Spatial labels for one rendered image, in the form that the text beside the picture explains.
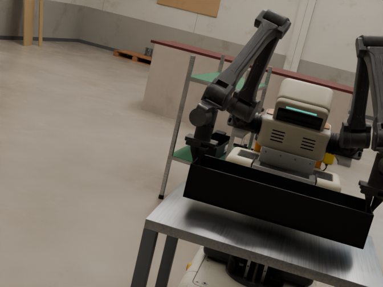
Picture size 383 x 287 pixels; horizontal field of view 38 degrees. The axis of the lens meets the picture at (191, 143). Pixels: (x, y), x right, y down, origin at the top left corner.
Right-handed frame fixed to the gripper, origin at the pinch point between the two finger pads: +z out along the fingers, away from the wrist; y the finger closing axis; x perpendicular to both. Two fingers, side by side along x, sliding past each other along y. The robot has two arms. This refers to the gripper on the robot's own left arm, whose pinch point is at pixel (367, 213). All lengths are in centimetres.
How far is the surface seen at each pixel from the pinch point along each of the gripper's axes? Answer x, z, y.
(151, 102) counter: 530, 72, -215
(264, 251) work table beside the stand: -23.1, 12.8, -27.8
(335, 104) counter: 506, 14, 10
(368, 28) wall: 1089, -106, 66
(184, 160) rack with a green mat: 217, 55, -99
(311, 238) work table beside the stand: -1.3, 12.6, -14.5
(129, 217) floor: 165, 90, -118
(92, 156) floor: 273, 88, -190
